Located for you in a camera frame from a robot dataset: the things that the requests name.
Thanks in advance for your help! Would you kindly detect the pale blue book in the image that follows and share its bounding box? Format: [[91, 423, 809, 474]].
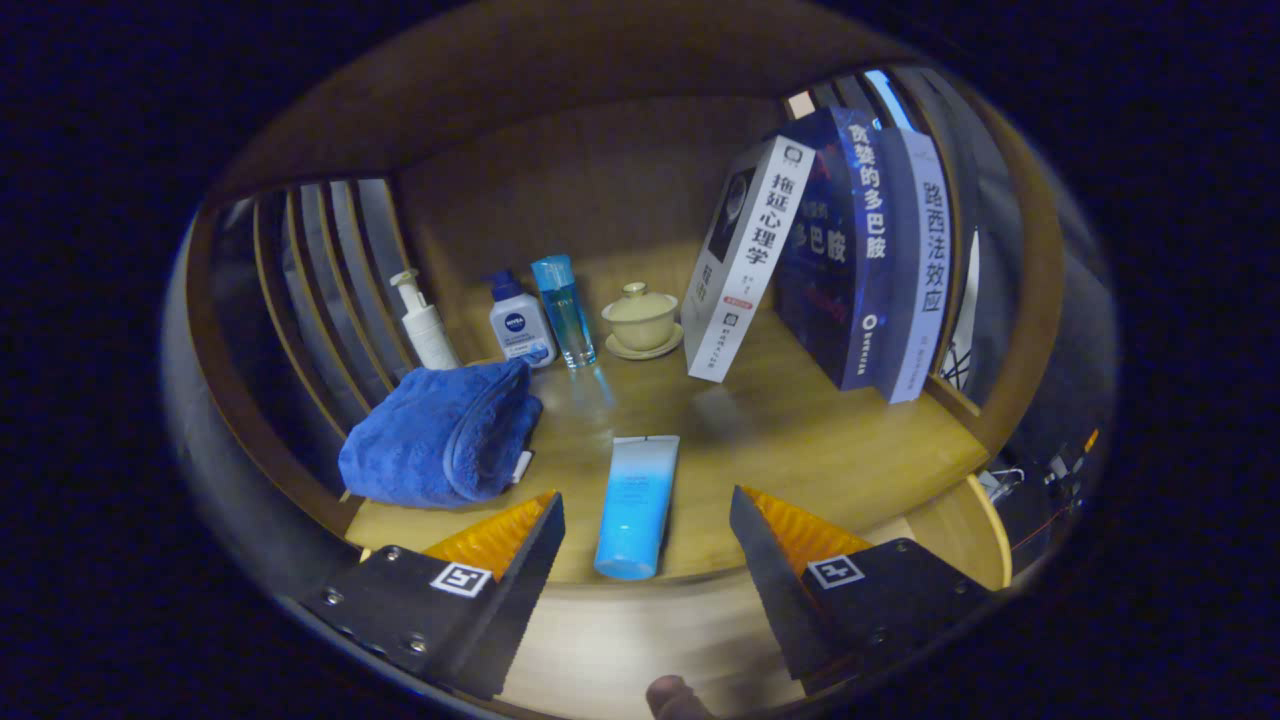
[[875, 128, 954, 405]]

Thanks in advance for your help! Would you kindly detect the dark equipment with orange tip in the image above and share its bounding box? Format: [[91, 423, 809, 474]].
[[1010, 428, 1103, 566]]

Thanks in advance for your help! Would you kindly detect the wooden drawer with black knob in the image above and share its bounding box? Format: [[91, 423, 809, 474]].
[[495, 475, 1013, 716]]

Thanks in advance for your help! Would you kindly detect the white pump bottle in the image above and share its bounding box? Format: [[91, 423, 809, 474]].
[[389, 268, 462, 372]]

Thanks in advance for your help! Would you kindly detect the wooden cabinet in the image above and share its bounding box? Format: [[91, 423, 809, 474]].
[[185, 5, 1066, 541]]

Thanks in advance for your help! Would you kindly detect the white bottle with blue cap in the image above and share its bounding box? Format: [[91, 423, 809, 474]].
[[487, 270, 559, 369]]

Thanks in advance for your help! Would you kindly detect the beige lidded cup with saucer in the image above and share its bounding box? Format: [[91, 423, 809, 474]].
[[601, 281, 685, 361]]

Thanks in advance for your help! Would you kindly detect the blue folded towel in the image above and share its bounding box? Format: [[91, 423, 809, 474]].
[[338, 359, 544, 510]]

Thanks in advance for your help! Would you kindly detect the wooden countertop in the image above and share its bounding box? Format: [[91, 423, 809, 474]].
[[345, 300, 991, 586]]

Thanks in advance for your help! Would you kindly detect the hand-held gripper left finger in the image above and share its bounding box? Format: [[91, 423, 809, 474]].
[[298, 491, 567, 701]]

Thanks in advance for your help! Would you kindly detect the tangle of cables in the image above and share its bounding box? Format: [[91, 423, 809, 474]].
[[975, 440, 1051, 521]]

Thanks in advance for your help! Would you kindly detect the white book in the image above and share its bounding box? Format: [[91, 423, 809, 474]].
[[683, 135, 817, 384]]

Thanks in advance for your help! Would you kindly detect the blue cosmetic tube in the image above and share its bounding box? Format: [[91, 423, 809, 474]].
[[594, 434, 681, 582]]

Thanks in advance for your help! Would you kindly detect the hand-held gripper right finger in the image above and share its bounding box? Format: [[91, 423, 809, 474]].
[[728, 486, 1001, 696]]

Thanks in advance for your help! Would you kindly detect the dark blue book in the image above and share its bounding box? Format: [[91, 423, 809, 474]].
[[772, 107, 906, 392]]

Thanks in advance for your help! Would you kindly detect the clear blue bottle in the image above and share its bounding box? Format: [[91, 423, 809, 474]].
[[530, 254, 598, 370]]

